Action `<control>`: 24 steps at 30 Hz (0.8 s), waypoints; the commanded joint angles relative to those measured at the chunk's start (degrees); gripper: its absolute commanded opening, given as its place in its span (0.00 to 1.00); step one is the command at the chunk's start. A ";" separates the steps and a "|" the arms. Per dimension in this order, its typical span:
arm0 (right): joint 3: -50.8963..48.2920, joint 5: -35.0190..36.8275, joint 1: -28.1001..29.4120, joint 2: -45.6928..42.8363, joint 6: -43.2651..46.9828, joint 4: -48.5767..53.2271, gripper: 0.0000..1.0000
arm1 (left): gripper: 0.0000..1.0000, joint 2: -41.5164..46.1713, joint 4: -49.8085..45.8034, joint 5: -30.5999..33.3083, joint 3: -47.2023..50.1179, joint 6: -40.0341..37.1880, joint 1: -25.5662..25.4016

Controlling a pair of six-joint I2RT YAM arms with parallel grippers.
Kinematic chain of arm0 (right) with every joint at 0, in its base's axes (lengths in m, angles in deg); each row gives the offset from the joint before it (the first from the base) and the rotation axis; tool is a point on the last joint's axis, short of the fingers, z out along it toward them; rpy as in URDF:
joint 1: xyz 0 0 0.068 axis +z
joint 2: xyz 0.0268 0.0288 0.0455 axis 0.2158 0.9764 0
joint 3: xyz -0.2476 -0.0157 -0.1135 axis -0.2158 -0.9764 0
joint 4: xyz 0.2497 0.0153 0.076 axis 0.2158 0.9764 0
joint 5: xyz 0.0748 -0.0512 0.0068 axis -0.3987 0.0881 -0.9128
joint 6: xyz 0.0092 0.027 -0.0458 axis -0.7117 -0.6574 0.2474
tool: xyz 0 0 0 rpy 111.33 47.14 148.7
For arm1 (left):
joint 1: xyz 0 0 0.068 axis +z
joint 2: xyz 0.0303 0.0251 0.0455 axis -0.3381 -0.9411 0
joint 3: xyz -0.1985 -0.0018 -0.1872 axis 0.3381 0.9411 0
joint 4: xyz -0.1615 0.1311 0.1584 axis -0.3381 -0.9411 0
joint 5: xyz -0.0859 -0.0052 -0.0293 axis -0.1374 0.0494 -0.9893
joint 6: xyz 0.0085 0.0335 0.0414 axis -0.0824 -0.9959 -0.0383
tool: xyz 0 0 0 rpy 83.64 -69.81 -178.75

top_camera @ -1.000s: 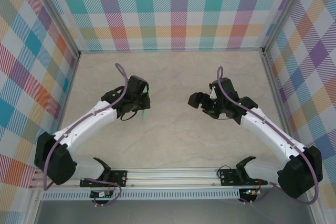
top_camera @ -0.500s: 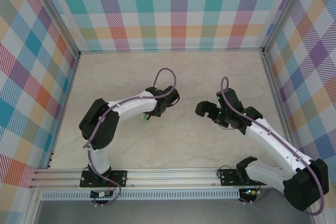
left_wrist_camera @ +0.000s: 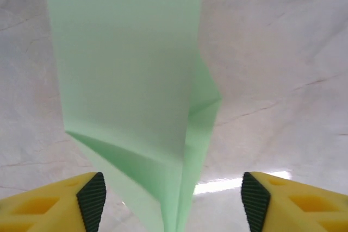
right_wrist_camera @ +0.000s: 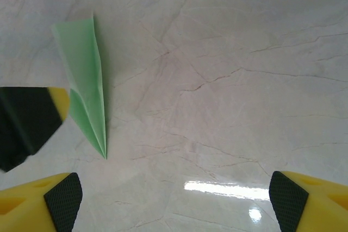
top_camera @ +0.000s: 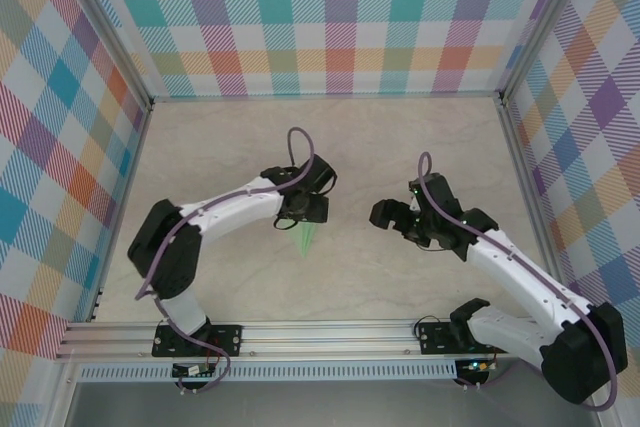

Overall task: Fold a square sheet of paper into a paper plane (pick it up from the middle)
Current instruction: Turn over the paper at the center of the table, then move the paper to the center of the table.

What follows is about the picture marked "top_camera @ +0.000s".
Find light green cloth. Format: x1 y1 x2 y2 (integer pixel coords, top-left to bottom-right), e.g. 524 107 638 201
292 220 321 259

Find controller board with green light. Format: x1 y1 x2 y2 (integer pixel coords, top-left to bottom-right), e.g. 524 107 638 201
462 359 499 374

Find small black controller board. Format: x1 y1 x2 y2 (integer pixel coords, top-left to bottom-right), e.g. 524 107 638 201
172 363 219 379

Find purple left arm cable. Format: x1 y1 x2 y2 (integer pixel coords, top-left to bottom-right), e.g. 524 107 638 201
134 126 316 396

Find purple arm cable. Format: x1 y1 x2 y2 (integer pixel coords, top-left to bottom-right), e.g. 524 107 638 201
417 150 621 411
134 126 316 396

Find thin aluminium frame rail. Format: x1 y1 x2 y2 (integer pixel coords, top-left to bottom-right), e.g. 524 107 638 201
88 101 154 323
497 94 574 318
149 90 505 104

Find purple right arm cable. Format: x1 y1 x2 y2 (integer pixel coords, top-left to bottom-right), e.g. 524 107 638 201
417 150 621 411

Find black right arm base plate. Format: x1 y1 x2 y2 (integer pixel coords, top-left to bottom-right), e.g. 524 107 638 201
417 321 510 356

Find wide aluminium mounting rail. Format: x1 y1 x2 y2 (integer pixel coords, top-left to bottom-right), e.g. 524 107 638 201
54 316 609 362

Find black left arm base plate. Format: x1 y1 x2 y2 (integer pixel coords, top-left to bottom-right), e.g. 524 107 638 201
152 324 244 358

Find perforated grey cable tray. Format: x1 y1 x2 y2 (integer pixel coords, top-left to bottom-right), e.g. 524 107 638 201
78 361 459 382

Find aluminium frame post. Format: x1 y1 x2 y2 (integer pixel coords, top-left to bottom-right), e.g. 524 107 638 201
58 0 154 113
498 0 594 106

